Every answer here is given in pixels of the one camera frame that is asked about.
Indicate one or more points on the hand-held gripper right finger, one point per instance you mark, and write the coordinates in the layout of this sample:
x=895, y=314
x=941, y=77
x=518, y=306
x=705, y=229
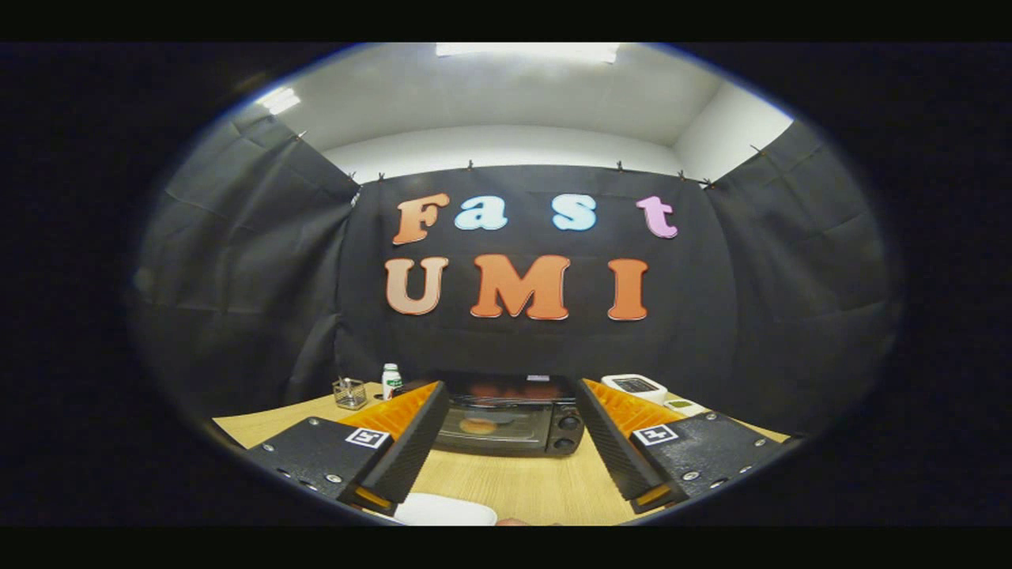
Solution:
x=609, y=446

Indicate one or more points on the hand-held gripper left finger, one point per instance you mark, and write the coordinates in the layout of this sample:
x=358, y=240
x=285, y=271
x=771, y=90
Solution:
x=415, y=446

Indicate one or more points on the black toaster oven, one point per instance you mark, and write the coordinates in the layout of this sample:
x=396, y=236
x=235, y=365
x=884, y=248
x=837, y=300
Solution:
x=565, y=431

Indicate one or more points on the round bread bun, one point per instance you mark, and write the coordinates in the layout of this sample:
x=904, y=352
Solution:
x=478, y=426

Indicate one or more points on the white pop-up toaster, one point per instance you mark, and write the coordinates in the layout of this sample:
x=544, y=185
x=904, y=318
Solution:
x=632, y=387

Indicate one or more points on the white bottle green label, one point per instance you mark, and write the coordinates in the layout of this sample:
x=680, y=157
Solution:
x=391, y=383

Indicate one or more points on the white plate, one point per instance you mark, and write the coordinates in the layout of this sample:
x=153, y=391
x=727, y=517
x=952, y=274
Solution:
x=443, y=511

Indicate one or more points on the clear glass holder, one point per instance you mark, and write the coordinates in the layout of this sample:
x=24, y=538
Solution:
x=349, y=393

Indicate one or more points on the white power strip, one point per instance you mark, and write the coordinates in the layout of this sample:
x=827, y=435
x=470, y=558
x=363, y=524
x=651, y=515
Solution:
x=684, y=407

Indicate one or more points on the small ceiling light panel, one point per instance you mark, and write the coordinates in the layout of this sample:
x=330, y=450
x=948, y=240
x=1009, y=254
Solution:
x=278, y=100

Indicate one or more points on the large ceiling light panel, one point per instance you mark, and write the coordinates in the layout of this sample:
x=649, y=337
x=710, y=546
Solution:
x=526, y=51

